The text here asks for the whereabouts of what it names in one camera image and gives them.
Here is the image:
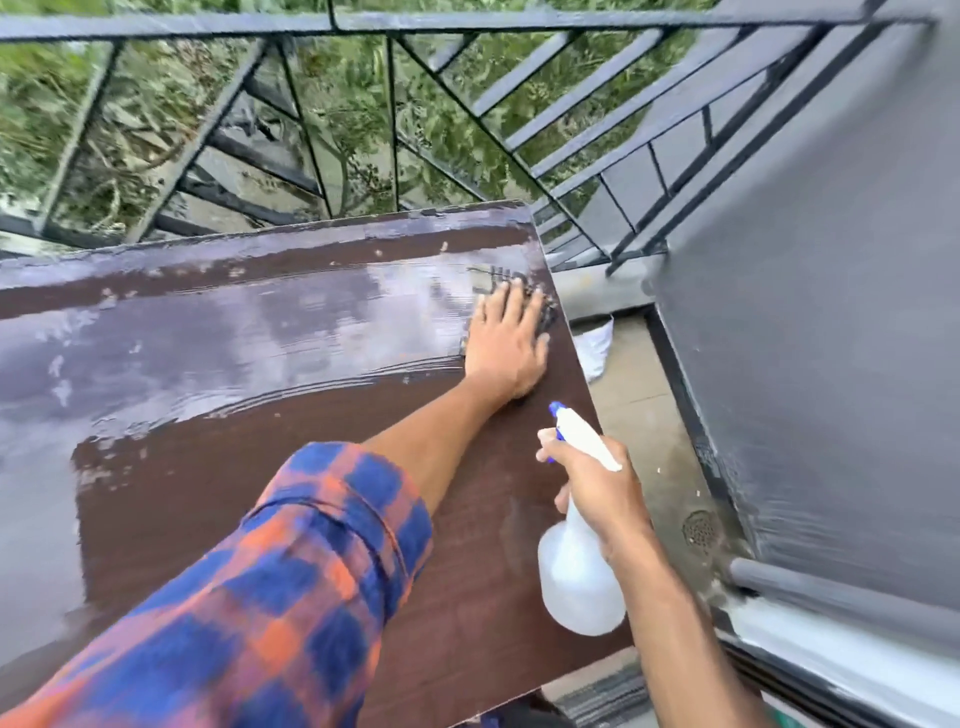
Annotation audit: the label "person's right hand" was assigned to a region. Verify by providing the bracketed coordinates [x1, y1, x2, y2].
[535, 433, 663, 568]

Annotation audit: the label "person's left hand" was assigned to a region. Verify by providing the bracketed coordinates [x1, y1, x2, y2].
[463, 279, 553, 403]

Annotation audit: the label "dark scrubbing cloth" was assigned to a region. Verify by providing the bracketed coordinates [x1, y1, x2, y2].
[457, 265, 561, 355]

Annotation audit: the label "white spray bottle blue nozzle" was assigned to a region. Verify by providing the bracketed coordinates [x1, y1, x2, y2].
[536, 401, 628, 638]

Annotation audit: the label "person's left forearm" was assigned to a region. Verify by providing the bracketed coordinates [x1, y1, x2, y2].
[361, 372, 519, 520]

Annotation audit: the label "person's right forearm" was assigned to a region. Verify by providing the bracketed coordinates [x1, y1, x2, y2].
[606, 528, 775, 728]

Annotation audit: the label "white crumpled cloth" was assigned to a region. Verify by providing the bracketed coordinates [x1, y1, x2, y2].
[572, 318, 616, 384]

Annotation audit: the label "round metal floor drain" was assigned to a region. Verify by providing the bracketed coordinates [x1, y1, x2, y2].
[681, 510, 722, 553]

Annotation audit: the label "green trees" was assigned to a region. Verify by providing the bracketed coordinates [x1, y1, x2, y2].
[0, 0, 721, 249]

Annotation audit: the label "grey striped doormat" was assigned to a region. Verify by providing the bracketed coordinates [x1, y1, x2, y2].
[553, 666, 655, 728]

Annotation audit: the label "black metal balcony railing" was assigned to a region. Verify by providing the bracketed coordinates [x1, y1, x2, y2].
[0, 0, 940, 279]

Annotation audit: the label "grey pipe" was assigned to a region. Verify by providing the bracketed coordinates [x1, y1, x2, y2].
[726, 555, 960, 657]

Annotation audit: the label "blue orange plaid shirt sleeve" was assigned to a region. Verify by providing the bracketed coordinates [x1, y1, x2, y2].
[0, 441, 435, 728]

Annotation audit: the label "white sliding door frame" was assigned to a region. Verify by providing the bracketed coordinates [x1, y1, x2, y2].
[714, 596, 960, 728]

